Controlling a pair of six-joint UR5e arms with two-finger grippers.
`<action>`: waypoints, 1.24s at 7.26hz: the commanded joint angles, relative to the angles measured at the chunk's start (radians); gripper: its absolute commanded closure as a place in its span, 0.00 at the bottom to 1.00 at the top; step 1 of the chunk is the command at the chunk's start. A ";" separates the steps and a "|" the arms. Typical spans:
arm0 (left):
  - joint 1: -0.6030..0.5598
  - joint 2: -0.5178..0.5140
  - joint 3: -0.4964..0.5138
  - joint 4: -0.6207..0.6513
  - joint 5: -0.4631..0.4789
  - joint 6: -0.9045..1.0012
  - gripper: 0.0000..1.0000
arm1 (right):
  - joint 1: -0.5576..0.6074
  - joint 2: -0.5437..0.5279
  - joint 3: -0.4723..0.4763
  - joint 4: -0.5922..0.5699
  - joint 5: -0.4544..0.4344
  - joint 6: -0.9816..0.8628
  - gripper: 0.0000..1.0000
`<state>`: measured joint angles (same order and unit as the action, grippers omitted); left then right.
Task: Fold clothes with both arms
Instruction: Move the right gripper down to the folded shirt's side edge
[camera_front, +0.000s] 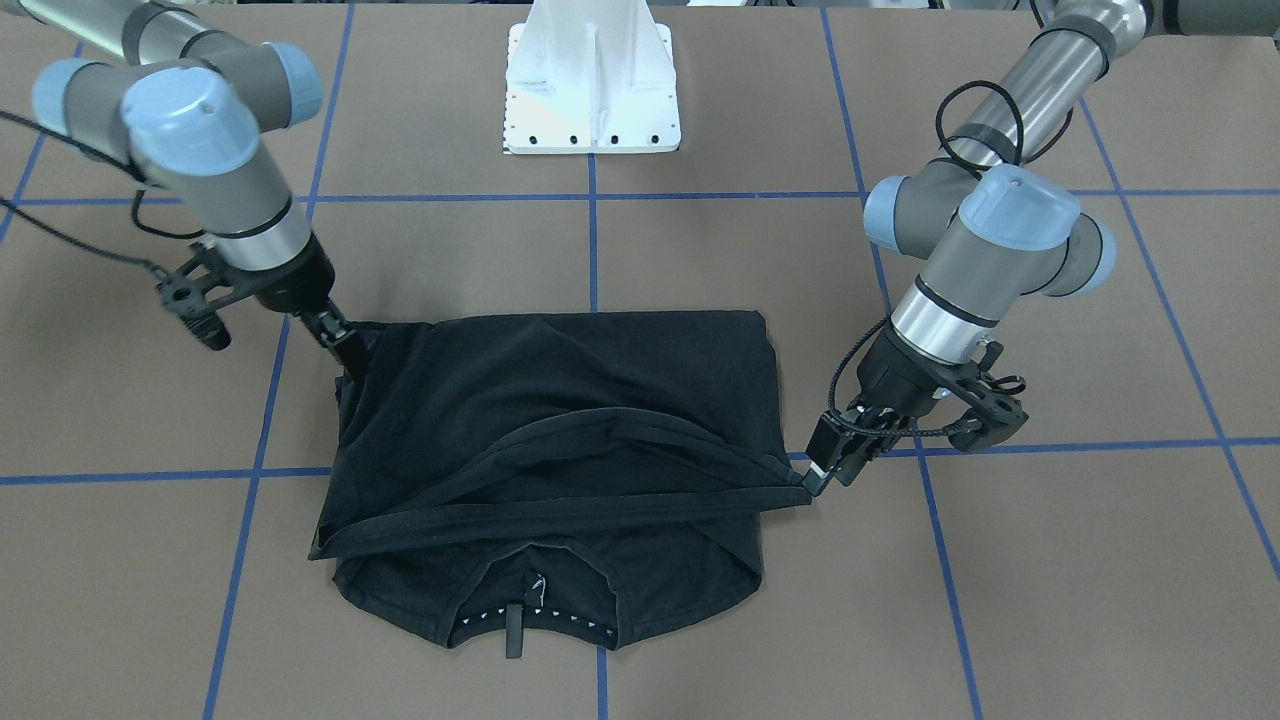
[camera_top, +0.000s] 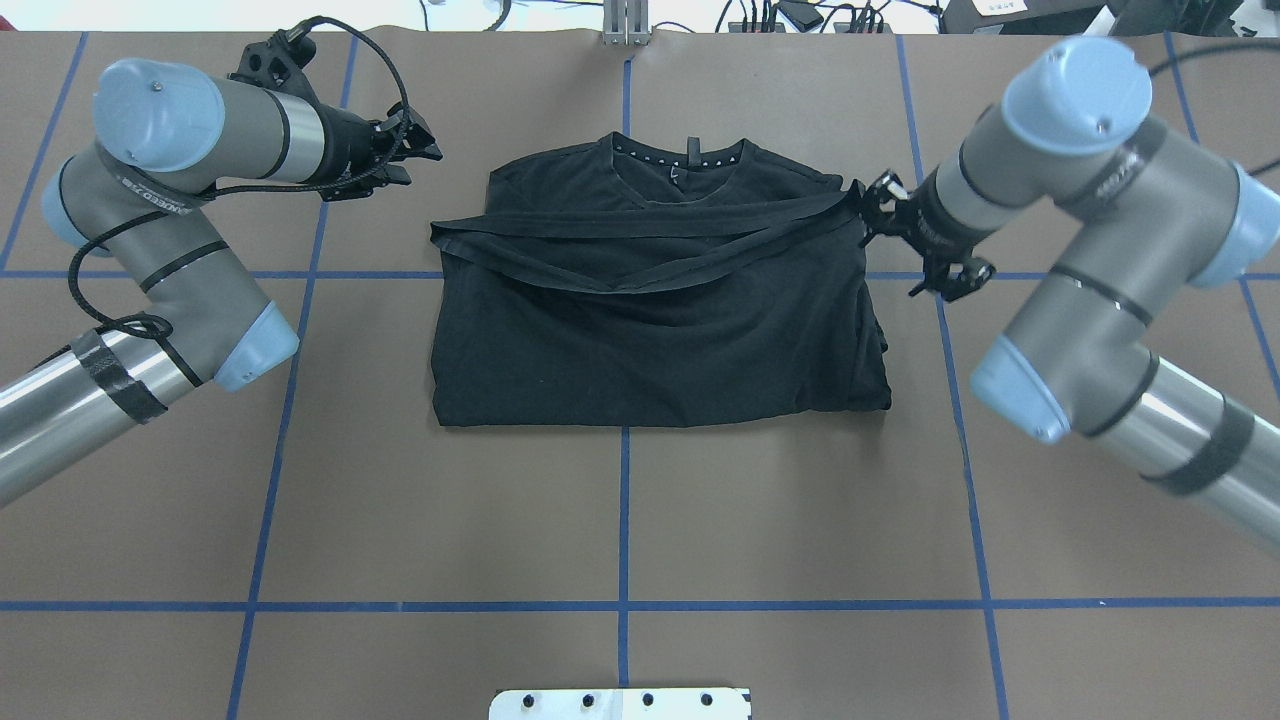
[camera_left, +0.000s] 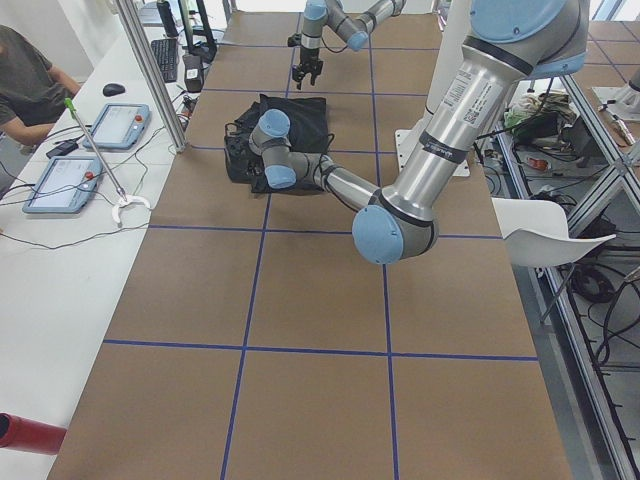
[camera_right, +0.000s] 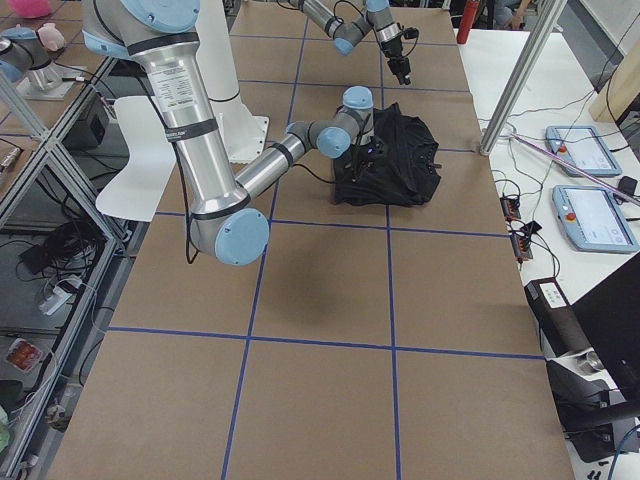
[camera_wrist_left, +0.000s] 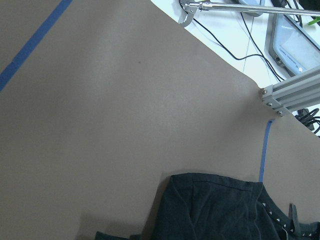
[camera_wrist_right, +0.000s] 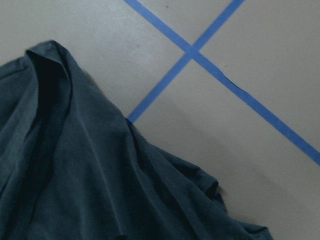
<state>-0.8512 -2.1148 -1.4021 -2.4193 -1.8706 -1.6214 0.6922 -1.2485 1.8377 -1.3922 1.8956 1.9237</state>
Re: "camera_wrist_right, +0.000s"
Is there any black graphic t-shirt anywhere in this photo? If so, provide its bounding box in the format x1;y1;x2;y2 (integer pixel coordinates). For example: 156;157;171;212
0;40;272;240

